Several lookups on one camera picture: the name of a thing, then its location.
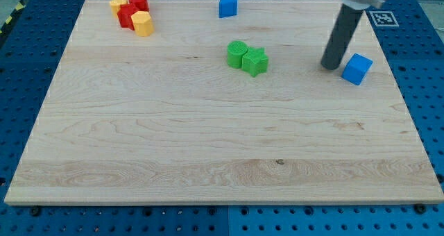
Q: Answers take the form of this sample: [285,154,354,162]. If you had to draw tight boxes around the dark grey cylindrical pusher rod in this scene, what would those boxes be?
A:
[321,3,363,70]

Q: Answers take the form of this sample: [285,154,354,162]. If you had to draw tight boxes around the green star block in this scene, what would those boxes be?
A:
[241,47,268,77]

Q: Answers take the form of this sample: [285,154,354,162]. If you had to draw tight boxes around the red star block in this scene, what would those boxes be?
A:
[117,3,139,30]

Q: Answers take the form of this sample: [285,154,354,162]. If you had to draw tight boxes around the black white fiducial marker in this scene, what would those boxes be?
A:
[370,11,399,27]

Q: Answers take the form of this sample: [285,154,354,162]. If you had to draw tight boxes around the blue cube block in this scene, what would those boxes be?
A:
[341,53,373,85]

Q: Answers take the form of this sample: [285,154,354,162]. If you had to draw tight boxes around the green cylinder block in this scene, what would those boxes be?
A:
[227,40,248,69]

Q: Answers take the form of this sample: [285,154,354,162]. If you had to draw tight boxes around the blue triangular prism block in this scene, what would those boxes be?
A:
[219,0,238,18]

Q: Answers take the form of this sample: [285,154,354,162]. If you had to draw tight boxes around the black bolt right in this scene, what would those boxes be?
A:
[413,203,427,214]

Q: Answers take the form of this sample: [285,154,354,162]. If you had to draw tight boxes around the black bolt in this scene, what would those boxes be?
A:
[29,206,41,217]
[413,203,427,214]

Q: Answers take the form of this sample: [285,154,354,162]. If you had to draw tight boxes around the yellow hexagon block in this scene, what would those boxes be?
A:
[131,11,155,37]

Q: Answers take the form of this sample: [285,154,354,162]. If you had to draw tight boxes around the light wooden board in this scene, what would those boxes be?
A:
[5,0,443,205]

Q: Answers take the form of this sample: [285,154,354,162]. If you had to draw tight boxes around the red cylinder block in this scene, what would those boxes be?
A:
[128,0,149,12]

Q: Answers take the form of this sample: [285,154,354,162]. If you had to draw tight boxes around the yellow heart block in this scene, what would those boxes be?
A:
[109,0,128,19]

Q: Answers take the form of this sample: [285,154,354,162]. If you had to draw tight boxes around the black bolt left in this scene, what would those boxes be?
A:
[29,206,41,217]

